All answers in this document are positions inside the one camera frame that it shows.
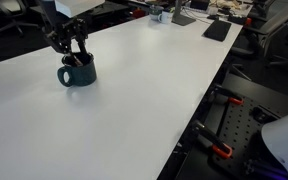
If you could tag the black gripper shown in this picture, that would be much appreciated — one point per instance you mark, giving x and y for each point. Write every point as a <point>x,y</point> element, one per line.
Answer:
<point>60,39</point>

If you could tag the red and white marker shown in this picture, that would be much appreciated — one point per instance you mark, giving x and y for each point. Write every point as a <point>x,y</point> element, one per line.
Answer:
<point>77,61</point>

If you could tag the dark green ceramic mug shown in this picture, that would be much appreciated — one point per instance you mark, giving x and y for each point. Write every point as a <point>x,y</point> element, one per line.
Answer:
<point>78,76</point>

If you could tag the black side desk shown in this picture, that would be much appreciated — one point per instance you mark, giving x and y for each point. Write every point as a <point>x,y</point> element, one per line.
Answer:
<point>114,11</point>

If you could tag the left black office chair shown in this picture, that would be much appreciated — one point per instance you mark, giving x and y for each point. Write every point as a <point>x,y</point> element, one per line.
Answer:
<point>12,10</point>

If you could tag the grey-green bowl mug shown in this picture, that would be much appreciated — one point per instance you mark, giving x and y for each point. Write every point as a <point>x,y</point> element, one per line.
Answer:
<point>155,11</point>

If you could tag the white mug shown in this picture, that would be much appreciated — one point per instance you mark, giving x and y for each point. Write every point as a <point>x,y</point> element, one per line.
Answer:
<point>165,17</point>

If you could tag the grey monitor stand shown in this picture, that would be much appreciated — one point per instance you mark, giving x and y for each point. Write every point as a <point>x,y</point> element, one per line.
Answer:
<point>178,18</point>

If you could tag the black mouse pad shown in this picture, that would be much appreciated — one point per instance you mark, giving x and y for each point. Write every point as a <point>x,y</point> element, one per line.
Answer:
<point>218,30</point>

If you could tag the lower black orange clamp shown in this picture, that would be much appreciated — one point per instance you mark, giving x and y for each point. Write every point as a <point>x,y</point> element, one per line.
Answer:
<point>219,147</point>

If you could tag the black orange clamp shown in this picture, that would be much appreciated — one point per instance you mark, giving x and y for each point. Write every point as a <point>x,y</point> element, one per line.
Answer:
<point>219,147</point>
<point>233,97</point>

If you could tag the upper black orange clamp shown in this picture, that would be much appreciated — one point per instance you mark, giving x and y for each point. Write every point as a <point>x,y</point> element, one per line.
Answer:
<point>233,97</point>

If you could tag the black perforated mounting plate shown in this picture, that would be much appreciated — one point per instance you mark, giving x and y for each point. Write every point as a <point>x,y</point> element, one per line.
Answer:
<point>240,129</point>

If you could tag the right grey office chair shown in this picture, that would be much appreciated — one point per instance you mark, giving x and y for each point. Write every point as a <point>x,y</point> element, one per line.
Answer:
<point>252,41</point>

